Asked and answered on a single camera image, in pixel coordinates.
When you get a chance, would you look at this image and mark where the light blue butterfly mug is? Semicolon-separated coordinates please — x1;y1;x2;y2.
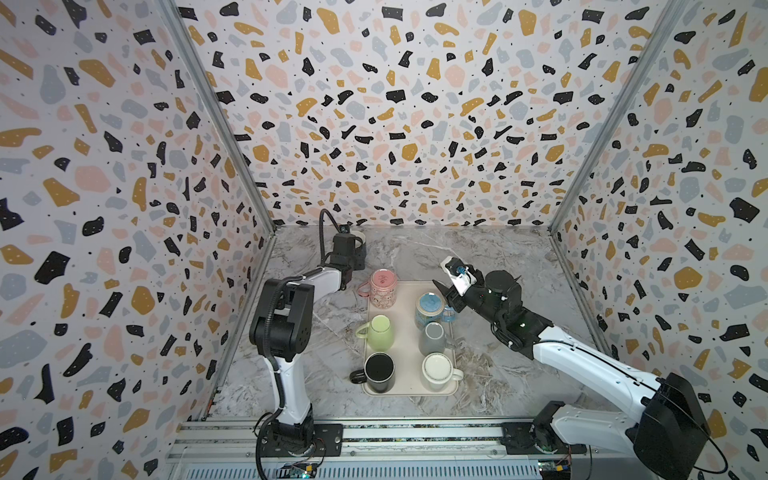
415;292;456;330

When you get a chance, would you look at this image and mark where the dark green mug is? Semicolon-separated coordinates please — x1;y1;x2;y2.
351;230;366;251

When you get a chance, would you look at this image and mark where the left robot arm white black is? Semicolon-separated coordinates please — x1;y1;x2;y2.
248;226;367;454

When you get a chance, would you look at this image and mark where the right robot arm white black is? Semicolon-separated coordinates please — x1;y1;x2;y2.
435;257;711;479

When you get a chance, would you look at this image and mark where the pink patterned mug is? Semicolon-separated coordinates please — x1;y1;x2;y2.
357;269;398;309

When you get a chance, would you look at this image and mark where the grey mug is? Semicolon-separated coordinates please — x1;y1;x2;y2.
419;322;447;356

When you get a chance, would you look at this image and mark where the light green mug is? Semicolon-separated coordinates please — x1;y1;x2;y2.
355;315;395;352

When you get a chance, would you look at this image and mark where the white mug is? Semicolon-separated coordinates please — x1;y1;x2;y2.
421;353;464;392

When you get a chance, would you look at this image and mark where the black mug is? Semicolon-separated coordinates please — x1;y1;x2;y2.
349;352;395;394

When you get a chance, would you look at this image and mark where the cream rectangular tray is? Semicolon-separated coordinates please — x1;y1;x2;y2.
362;281;459;397

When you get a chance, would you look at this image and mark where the right circuit board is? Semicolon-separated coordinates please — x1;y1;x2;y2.
537;460;571;480

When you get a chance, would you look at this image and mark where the left green circuit board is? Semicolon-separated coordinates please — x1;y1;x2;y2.
276;462;318;479

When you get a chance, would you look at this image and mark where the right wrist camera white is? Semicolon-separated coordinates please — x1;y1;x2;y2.
440;257;477;296

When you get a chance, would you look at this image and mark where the left black corrugated cable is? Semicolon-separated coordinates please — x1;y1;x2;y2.
254;208;343;480

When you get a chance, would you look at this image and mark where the left aluminium corner post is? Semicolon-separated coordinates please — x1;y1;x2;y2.
156;0;276;237

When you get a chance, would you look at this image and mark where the aluminium corner post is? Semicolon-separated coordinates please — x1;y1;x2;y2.
548;0;688;236
156;0;276;237

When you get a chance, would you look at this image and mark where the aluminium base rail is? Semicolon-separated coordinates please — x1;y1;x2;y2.
166;417;654;479

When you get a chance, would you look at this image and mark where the right aluminium corner post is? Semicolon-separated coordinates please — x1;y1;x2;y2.
548;0;688;236

